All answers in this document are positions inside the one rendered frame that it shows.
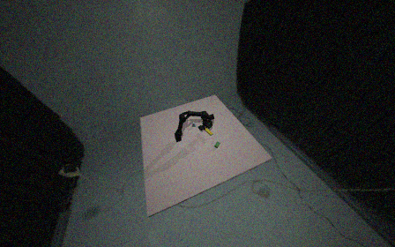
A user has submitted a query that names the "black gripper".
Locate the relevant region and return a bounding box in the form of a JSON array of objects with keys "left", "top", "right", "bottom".
[{"left": 198, "top": 120, "right": 212, "bottom": 131}]

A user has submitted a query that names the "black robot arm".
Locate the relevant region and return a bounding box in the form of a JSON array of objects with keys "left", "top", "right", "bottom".
[{"left": 175, "top": 111, "right": 214, "bottom": 142}]

